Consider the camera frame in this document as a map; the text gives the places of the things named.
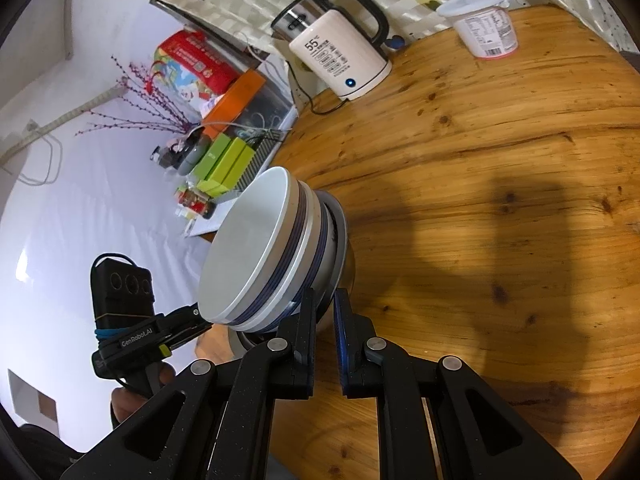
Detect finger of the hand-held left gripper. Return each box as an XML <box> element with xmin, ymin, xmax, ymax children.
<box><xmin>160</xmin><ymin>304</ymin><xmax>207</xmax><ymax>328</ymax></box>
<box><xmin>162</xmin><ymin>322</ymin><xmax>215</xmax><ymax>356</ymax></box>

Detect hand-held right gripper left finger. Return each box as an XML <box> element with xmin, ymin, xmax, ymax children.
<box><xmin>60</xmin><ymin>287</ymin><xmax>318</xmax><ymax>480</ymax></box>

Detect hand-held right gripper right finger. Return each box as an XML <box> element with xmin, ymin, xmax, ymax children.
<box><xmin>332</xmin><ymin>287</ymin><xmax>583</xmax><ymax>480</ymax></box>

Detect large white bowl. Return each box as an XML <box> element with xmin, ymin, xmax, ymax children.
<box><xmin>197</xmin><ymin>166</ymin><xmax>307</xmax><ymax>325</ymax></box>

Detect small white bowl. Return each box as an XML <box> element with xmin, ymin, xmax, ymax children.
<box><xmin>230</xmin><ymin>182</ymin><xmax>333</xmax><ymax>358</ymax></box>

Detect person's left forearm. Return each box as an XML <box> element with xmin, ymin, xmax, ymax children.
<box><xmin>15</xmin><ymin>422</ymin><xmax>116</xmax><ymax>480</ymax></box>

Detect person's left hand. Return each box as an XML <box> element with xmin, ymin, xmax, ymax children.
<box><xmin>110</xmin><ymin>364</ymin><xmax>177</xmax><ymax>431</ymax></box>

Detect white shelf board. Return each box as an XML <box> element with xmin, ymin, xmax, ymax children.
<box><xmin>182</xmin><ymin>195</ymin><xmax>241</xmax><ymax>241</ymax></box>

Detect red labelled jar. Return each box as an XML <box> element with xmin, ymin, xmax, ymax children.
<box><xmin>177</xmin><ymin>187</ymin><xmax>216</xmax><ymax>218</ymax></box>

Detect grey device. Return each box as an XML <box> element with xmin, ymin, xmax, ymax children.
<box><xmin>177</xmin><ymin>132</ymin><xmax>211</xmax><ymax>176</ymax></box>

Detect dark green box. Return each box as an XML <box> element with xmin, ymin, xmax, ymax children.
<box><xmin>192</xmin><ymin>135</ymin><xmax>231</xmax><ymax>186</ymax></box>

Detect black white chevron box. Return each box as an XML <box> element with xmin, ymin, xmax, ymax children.
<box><xmin>235</xmin><ymin>130</ymin><xmax>291</xmax><ymax>196</ymax></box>

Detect purple decorative branches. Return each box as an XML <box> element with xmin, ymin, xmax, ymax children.
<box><xmin>75</xmin><ymin>57</ymin><xmax>196</xmax><ymax>136</ymax></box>

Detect orange lid storage box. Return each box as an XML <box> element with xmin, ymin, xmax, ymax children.
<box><xmin>200</xmin><ymin>70</ymin><xmax>296</xmax><ymax>146</ymax></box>

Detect white electric kettle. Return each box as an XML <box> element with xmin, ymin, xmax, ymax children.
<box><xmin>271</xmin><ymin>0</ymin><xmax>393</xmax><ymax>101</ymax></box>

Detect white plastic tub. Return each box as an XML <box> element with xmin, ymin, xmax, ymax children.
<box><xmin>436</xmin><ymin>0</ymin><xmax>521</xmax><ymax>61</ymax></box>

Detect white wrapped wall pipe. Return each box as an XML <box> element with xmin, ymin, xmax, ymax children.
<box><xmin>0</xmin><ymin>85</ymin><xmax>126</xmax><ymax>166</ymax></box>

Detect white cable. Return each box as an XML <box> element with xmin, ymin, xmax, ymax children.
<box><xmin>190</xmin><ymin>119</ymin><xmax>291</xmax><ymax>137</ymax></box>

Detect black kettle cable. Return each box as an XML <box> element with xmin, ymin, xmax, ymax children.
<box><xmin>287</xmin><ymin>57</ymin><xmax>351</xmax><ymax>116</ymax></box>

